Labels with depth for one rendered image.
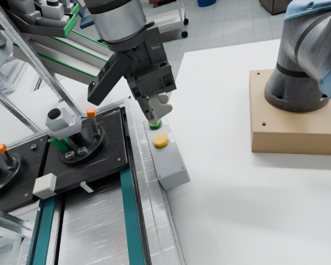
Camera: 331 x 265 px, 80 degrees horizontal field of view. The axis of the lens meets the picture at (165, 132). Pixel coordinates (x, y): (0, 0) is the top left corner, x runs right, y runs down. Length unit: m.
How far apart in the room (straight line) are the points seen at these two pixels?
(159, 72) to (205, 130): 0.34
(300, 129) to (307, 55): 0.17
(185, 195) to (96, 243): 0.23
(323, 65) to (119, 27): 0.32
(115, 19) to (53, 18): 0.40
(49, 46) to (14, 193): 0.49
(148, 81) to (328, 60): 0.29
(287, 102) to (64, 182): 0.59
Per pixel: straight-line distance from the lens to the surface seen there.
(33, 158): 0.72
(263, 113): 0.57
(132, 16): 0.32
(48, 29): 0.68
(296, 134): 0.54
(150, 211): 0.43
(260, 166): 0.57
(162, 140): 0.50
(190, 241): 0.50
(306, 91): 0.57
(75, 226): 0.56
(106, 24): 0.32
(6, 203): 0.68
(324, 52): 0.42
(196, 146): 0.61
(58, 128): 0.55
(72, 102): 0.76
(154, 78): 0.36
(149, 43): 0.35
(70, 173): 0.58
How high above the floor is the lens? 1.34
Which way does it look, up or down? 46 degrees down
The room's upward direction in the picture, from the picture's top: 22 degrees counter-clockwise
